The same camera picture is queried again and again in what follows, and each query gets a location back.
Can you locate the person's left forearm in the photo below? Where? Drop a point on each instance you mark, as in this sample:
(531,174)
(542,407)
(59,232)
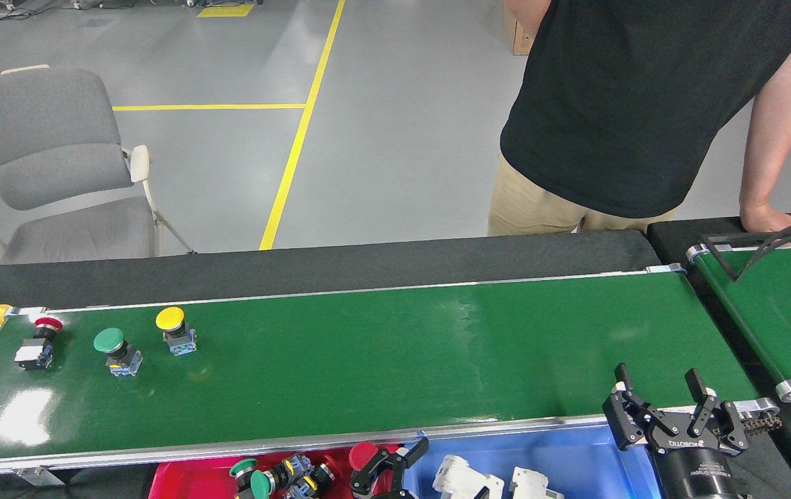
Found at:
(773,132)

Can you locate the blue plastic bin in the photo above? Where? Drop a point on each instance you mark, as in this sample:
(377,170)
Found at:
(575,464)

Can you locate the yellow mushroom push button switch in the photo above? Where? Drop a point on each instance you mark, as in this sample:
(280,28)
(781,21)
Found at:
(170,318)

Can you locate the grey padded chair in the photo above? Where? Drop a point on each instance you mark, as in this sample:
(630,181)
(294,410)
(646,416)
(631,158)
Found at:
(41,132)

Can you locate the long green conveyor belt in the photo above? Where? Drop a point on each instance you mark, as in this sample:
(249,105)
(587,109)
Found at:
(367,360)

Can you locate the person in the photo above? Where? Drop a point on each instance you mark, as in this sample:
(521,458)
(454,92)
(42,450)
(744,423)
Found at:
(631,97)

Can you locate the red plastic bin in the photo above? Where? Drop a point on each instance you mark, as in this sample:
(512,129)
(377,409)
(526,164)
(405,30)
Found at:
(187,482)

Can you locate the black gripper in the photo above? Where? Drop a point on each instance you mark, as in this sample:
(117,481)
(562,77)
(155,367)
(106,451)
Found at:
(697,471)

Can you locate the short green conveyor belt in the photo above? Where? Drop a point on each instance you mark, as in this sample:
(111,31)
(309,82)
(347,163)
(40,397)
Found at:
(783,312)

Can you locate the black guide frame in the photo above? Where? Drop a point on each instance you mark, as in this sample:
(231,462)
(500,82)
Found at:
(721,239)

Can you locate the red mushroom push button switch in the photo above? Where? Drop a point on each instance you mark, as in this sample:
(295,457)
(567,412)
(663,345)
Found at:
(35,355)
(297,466)
(362,455)
(319,478)

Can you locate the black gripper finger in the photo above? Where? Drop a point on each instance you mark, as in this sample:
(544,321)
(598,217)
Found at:
(392,475)
(360,485)

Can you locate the white circuit breaker red levers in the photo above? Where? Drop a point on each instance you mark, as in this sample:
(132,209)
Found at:
(464,482)
(532,483)

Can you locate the person's right forearm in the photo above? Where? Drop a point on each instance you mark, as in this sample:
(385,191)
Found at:
(530,10)

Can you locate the person's left hand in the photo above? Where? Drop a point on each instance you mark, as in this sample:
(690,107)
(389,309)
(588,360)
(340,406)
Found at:
(769,218)

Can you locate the green mushroom push button switch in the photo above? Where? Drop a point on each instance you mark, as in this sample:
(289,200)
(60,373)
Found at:
(242,466)
(261,485)
(109,339)

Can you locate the brown cardboard box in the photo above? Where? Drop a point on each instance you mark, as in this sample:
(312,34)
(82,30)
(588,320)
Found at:
(516,34)

